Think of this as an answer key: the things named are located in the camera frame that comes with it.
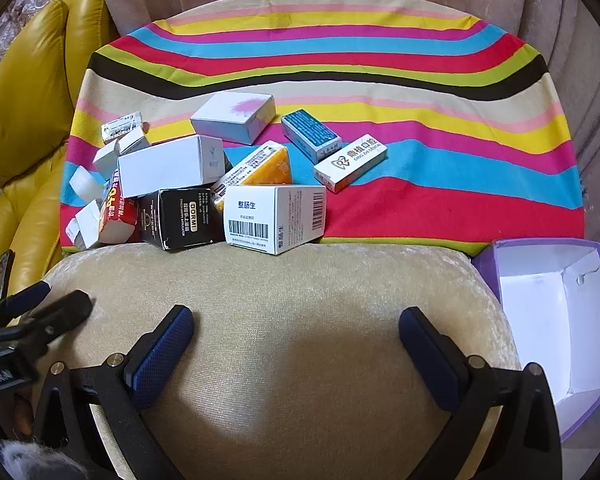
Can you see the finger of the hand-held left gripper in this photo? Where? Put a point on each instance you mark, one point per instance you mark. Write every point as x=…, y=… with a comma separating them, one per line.
x=30, y=295
x=55, y=317

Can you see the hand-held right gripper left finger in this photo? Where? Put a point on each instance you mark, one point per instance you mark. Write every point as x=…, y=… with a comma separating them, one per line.
x=160, y=355

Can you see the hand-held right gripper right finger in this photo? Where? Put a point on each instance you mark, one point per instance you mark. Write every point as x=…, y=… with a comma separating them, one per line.
x=427, y=355

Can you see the purple cardboard box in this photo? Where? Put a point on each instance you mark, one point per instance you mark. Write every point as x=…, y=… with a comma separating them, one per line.
x=540, y=310

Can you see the black box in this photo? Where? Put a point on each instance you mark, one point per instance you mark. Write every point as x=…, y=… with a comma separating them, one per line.
x=180, y=217

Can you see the large plain white box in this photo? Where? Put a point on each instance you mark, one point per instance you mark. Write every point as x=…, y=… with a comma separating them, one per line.
x=165, y=167

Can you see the white box with orange ends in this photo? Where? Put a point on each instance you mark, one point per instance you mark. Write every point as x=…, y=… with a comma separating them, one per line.
x=350, y=162

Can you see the blue small box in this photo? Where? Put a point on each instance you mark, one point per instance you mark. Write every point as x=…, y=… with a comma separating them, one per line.
x=310, y=132

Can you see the red and white box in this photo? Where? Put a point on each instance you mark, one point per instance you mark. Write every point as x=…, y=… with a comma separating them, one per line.
x=115, y=210

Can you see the beige velvet cushion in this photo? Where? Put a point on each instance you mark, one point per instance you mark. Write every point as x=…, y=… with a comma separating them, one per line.
x=290, y=310

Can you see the white box with barcode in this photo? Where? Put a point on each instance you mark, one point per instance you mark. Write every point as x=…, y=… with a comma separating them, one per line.
x=275, y=215

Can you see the small printed white box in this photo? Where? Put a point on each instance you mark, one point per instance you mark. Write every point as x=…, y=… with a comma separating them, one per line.
x=122, y=126

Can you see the yellow leather sofa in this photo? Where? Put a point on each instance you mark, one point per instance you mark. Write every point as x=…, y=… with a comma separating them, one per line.
x=25, y=85

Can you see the yellow and white box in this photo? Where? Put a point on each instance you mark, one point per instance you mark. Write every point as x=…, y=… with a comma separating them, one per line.
x=267, y=170

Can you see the white box with pink stain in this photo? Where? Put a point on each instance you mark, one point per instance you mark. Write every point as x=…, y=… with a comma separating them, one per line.
x=230, y=112

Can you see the colourful striped cloth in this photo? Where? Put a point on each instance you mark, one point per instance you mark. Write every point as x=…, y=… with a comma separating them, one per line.
x=380, y=90

